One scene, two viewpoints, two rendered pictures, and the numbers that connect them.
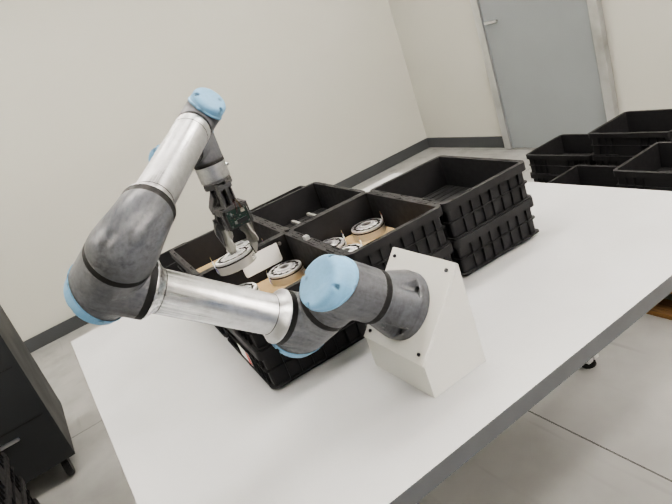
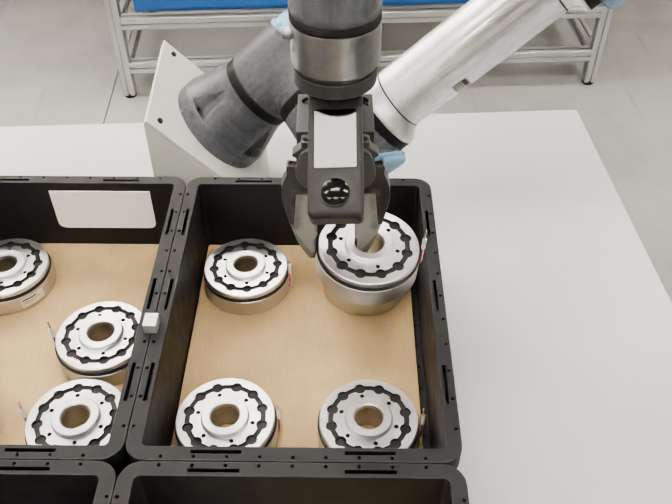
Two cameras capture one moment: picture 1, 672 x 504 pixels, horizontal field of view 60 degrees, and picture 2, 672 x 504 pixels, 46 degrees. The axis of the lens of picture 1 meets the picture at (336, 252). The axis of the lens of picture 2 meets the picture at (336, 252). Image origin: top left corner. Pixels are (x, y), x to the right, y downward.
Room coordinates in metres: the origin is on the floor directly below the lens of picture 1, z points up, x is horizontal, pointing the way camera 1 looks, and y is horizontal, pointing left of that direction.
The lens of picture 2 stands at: (1.97, 0.43, 1.53)
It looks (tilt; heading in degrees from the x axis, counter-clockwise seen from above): 44 degrees down; 202
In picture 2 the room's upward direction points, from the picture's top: straight up
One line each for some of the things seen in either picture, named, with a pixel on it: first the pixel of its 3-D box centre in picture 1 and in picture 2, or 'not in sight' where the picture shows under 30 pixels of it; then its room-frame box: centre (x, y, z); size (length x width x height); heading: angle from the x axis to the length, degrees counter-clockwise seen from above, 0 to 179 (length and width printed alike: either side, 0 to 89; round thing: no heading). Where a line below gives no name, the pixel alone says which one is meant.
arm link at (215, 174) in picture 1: (214, 172); (331, 42); (1.43, 0.21, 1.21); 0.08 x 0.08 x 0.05
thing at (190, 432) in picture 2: (284, 268); (225, 419); (1.59, 0.16, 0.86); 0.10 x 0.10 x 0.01
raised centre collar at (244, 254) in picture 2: not in sight; (245, 264); (1.38, 0.08, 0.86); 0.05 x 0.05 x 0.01
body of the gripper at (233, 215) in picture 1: (227, 203); (335, 118); (1.42, 0.21, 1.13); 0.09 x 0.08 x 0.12; 22
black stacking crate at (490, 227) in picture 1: (455, 227); not in sight; (1.67, -0.37, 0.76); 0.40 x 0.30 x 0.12; 21
